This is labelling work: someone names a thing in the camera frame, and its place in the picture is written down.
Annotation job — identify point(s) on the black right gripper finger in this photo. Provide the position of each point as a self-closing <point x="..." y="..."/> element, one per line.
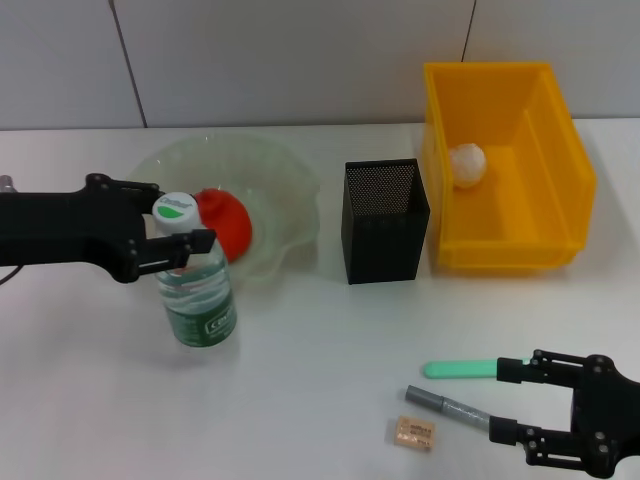
<point x="502" y="430"/>
<point x="512" y="370"/>

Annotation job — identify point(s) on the yellow plastic bin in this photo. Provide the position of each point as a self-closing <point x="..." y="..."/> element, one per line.
<point x="550" y="165"/>

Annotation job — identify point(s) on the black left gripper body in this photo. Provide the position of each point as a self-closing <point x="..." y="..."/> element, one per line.
<point x="70" y="225"/>

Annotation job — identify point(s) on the beige eraser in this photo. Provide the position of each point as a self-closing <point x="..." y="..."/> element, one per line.
<point x="412" y="432"/>

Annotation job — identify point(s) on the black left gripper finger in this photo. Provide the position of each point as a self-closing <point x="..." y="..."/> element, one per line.
<point x="200" y="240"/>
<point x="142" y="189"/>

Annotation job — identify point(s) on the grey marker pen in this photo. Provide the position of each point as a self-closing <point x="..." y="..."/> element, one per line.
<point x="440" y="402"/>

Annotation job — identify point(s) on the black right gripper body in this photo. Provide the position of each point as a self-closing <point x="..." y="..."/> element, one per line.
<point x="610" y="415"/>

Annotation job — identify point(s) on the white paper ball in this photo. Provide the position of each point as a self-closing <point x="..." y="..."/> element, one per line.
<point x="467" y="165"/>

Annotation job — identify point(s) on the clear bottle with green label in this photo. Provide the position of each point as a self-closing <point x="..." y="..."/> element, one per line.
<point x="200" y="300"/>

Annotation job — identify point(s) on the wavy green glass fruit plate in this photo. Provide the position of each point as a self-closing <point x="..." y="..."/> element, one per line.
<point x="285" y="200"/>

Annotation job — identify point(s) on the black mesh pen holder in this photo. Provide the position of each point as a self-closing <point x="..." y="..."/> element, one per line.
<point x="385" y="235"/>

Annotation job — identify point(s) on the red-orange toy fruit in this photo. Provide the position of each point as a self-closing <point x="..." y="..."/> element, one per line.
<point x="227" y="225"/>

